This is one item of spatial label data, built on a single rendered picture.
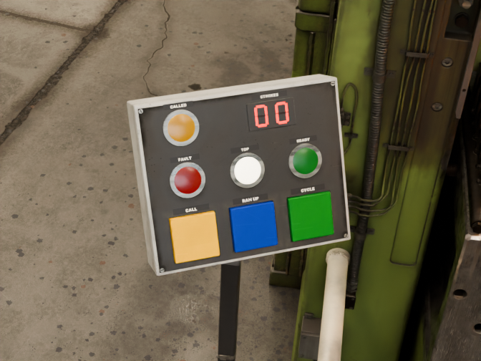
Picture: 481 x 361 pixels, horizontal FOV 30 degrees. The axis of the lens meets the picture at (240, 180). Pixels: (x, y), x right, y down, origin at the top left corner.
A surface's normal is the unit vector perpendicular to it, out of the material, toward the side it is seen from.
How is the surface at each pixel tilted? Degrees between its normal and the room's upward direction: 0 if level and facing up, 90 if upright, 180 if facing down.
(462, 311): 90
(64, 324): 0
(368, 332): 90
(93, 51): 0
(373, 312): 90
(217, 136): 60
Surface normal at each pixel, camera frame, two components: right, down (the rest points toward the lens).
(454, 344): -0.15, 0.65
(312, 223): 0.27, 0.18
